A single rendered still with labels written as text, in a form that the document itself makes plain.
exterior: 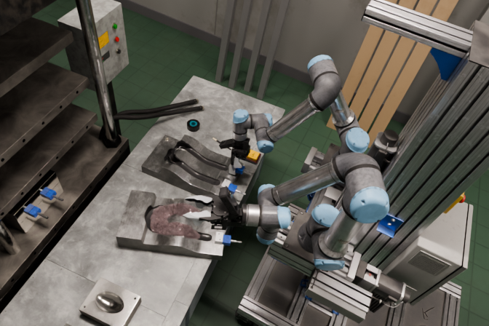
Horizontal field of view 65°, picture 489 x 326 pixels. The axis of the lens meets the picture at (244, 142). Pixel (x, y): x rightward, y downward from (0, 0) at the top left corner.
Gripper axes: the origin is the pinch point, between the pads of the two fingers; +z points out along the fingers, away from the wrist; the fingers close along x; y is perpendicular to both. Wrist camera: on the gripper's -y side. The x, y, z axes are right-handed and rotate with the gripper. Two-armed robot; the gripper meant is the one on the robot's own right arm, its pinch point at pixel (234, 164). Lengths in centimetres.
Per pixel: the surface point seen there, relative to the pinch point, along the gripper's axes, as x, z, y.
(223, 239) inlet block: -37.3, 13.9, 9.9
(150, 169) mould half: -17.1, 4.3, -42.3
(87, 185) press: -36, 11, -70
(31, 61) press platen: -43, -66, -72
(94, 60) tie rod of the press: -17, -56, -65
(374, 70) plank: 164, 9, 59
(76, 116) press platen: -19, -20, -83
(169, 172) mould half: -18.1, 1.3, -29.7
